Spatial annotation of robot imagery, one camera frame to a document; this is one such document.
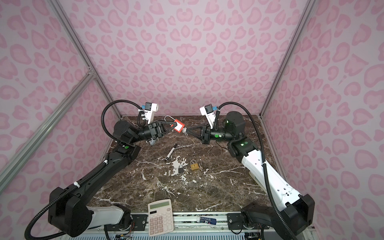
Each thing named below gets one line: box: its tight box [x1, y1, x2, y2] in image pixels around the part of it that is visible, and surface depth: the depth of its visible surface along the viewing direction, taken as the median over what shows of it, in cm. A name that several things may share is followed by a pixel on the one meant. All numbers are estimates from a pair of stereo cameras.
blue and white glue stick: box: [199, 216, 217, 225], surface depth 74 cm
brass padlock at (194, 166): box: [190, 159, 199, 171], surface depth 93 cm
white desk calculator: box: [147, 199, 174, 237], surface depth 75 cm
